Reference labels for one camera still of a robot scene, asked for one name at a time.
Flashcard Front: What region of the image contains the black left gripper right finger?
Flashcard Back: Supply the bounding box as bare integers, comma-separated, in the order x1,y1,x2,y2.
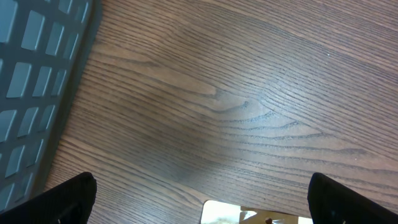
307,172,397,224

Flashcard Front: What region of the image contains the brown nut snack pouch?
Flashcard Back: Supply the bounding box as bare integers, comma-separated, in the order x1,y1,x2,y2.
200,200,313,224

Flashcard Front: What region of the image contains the grey plastic mesh basket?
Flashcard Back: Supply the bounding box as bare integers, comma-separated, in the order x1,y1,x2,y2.
1,0,102,212

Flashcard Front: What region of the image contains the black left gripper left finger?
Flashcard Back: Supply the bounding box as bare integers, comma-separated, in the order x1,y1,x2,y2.
1,172,97,224

